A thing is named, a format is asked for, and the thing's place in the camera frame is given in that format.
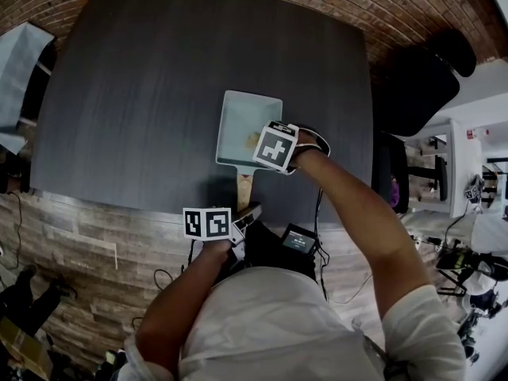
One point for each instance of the person's right hand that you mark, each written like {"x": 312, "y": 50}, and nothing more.
{"x": 307, "y": 139}

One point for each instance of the yellow sponge cloth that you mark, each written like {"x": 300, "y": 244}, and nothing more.
{"x": 252, "y": 139}

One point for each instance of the purple cloth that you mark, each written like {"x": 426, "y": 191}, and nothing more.
{"x": 394, "y": 193}

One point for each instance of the person's right forearm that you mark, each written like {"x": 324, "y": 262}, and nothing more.
{"x": 357, "y": 228}

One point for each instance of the person's left forearm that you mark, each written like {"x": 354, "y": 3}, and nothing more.
{"x": 170, "y": 312}

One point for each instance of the black screen device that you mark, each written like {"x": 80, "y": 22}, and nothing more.
{"x": 298, "y": 239}

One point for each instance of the black office chair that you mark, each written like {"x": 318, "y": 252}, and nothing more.
{"x": 416, "y": 89}

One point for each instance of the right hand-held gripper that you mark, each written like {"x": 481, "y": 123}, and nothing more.
{"x": 274, "y": 149}

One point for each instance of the white desk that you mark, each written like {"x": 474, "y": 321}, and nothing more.
{"x": 460, "y": 169}

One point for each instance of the person's white shirt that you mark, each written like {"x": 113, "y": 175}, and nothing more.
{"x": 278, "y": 324}

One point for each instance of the pale cloth covered table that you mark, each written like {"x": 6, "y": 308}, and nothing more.
{"x": 20, "y": 78}

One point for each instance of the clear bottle red label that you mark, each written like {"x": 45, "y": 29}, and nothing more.
{"x": 476, "y": 132}

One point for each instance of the person's black trousers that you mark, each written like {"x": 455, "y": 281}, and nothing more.
{"x": 262, "y": 248}

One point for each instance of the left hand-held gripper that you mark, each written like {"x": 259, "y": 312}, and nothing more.
{"x": 206, "y": 222}

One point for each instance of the light blue rectangular pan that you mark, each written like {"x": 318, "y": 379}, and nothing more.
{"x": 242, "y": 109}

